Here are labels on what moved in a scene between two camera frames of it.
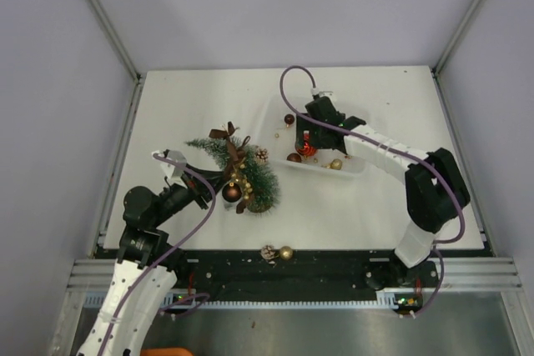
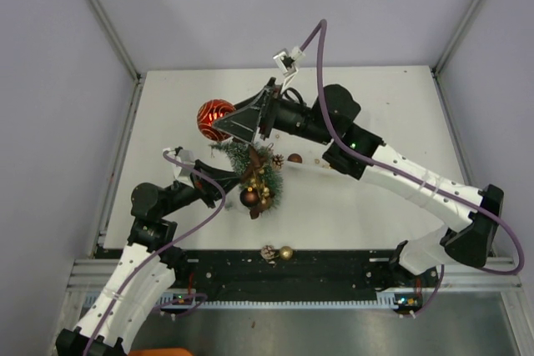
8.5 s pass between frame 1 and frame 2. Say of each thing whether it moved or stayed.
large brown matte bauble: moved
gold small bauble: stayed
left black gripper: stayed
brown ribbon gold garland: moved
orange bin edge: stayed
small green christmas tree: moved
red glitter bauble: moved
